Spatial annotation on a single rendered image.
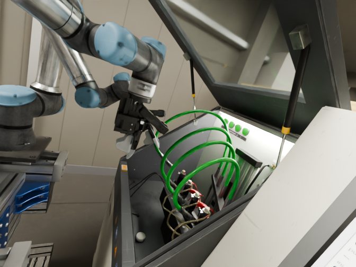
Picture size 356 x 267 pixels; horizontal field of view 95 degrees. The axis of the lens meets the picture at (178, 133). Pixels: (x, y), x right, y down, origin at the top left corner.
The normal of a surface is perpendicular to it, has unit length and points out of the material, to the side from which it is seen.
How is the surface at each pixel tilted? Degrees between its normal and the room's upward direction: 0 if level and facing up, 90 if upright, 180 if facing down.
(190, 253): 90
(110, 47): 90
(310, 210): 76
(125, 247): 0
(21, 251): 0
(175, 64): 90
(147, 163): 90
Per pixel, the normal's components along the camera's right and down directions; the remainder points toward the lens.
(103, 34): -0.38, 0.11
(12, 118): 0.57, 0.40
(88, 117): 0.38, 0.36
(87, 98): -0.04, 0.25
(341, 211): -0.79, -0.42
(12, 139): 0.75, 0.11
